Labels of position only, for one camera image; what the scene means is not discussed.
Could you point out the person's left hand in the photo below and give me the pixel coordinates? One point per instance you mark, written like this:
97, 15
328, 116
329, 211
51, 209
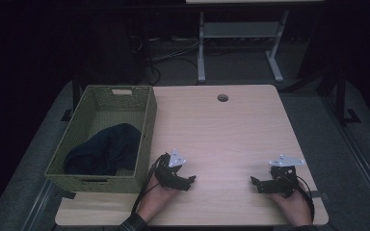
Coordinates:
154, 200

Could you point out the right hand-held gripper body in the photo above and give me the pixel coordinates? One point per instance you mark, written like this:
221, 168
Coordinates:
284, 183

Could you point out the aluminium floor rail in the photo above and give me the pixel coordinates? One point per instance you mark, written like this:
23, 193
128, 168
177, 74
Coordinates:
38, 205
359, 154

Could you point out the white metal desk frame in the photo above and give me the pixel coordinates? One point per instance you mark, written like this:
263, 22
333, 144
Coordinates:
237, 30

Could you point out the black tape strip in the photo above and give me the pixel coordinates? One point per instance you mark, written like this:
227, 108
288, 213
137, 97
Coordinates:
66, 194
318, 195

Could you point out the dark navy garment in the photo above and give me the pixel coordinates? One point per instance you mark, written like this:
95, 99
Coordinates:
109, 154

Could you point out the green woven basket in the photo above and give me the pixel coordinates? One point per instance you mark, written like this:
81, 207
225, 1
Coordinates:
77, 134

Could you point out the black metal post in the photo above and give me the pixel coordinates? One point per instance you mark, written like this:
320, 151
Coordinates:
75, 93
340, 96

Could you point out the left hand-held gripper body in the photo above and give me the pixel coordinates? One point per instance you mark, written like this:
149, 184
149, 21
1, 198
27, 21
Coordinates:
168, 176

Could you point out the person's right hand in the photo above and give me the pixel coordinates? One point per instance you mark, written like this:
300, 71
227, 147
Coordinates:
297, 208

